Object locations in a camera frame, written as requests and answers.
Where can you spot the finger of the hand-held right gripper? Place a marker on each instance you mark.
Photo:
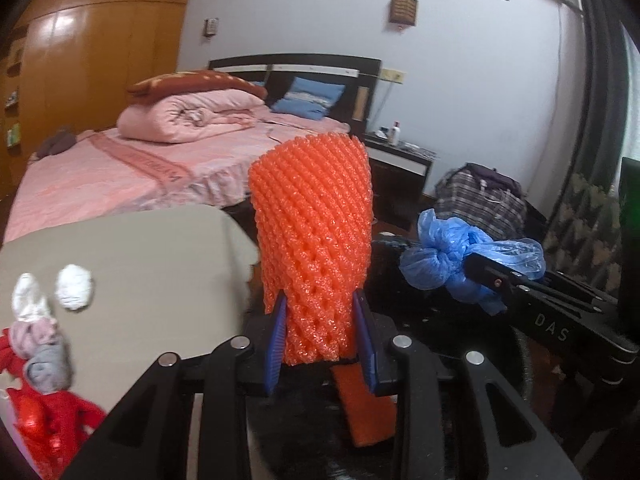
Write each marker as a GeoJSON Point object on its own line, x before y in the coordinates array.
{"type": "Point", "coordinates": [482, 272]}

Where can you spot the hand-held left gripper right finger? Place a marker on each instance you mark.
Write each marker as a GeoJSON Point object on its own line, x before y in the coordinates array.
{"type": "Point", "coordinates": [367, 357]}

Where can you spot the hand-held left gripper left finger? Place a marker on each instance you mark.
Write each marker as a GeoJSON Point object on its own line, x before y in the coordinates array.
{"type": "Point", "coordinates": [277, 352]}

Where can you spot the blue plastic bag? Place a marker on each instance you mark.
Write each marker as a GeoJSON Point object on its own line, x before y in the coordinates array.
{"type": "Point", "coordinates": [435, 260]}

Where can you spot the orange foam strip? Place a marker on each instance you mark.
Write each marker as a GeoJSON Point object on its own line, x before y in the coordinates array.
{"type": "Point", "coordinates": [362, 410]}

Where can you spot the black trash bag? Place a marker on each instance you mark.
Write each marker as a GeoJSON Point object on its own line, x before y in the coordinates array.
{"type": "Point", "coordinates": [300, 440]}

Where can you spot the orange foam net sleeve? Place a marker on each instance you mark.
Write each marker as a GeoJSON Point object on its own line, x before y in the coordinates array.
{"type": "Point", "coordinates": [310, 220]}

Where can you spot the white sock ball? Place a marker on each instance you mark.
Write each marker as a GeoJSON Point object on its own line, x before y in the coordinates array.
{"type": "Point", "coordinates": [75, 287]}

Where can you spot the grey cloth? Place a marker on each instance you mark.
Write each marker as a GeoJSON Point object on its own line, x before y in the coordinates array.
{"type": "Point", "coordinates": [47, 372]}

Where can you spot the pink cloth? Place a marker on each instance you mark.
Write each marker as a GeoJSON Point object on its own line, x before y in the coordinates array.
{"type": "Point", "coordinates": [35, 335]}

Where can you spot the red cloth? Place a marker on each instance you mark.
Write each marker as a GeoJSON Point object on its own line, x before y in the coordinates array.
{"type": "Point", "coordinates": [45, 425]}

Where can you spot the white cloth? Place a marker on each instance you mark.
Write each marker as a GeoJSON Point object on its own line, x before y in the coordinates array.
{"type": "Point", "coordinates": [29, 300]}

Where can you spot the plaid bag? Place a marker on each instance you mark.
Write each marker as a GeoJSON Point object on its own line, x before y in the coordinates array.
{"type": "Point", "coordinates": [480, 200]}

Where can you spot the patterned fabric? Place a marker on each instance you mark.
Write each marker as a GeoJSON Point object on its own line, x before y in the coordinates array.
{"type": "Point", "coordinates": [580, 225]}

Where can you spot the black monitor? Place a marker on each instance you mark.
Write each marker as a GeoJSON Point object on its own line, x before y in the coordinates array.
{"type": "Point", "coordinates": [630, 240]}

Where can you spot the black white nightstand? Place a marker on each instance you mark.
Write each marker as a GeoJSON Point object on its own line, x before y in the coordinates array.
{"type": "Point", "coordinates": [400, 170]}

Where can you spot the white bottle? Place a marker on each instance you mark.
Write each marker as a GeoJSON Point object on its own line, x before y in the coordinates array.
{"type": "Point", "coordinates": [396, 135]}

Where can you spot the dark curtain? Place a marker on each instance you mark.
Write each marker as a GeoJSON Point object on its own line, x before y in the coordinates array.
{"type": "Point", "coordinates": [600, 60]}

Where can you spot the blue pillow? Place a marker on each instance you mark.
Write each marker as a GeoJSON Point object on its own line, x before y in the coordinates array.
{"type": "Point", "coordinates": [310, 97]}

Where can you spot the bed with pink sheet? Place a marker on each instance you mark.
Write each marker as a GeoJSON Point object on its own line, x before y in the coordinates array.
{"type": "Point", "coordinates": [100, 175]}

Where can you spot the pink folded quilt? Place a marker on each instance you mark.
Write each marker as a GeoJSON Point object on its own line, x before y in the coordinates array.
{"type": "Point", "coordinates": [190, 115]}

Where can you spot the brown red pillow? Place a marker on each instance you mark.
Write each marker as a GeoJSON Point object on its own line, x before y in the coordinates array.
{"type": "Point", "coordinates": [200, 82]}

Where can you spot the dark grey clothing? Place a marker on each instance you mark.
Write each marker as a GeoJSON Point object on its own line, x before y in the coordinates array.
{"type": "Point", "coordinates": [57, 142]}

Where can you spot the green bottle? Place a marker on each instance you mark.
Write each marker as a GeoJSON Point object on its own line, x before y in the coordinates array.
{"type": "Point", "coordinates": [13, 135]}

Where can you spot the wooden wardrobe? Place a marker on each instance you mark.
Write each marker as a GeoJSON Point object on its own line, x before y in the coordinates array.
{"type": "Point", "coordinates": [100, 60]}

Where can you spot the wall socket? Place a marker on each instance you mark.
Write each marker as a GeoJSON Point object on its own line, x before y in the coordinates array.
{"type": "Point", "coordinates": [392, 75]}

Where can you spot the large brown wall lamp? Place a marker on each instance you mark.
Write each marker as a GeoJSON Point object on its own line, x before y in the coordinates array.
{"type": "Point", "coordinates": [403, 10]}

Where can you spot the small brown wall lamp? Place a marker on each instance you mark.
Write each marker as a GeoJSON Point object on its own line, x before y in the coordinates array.
{"type": "Point", "coordinates": [211, 27]}

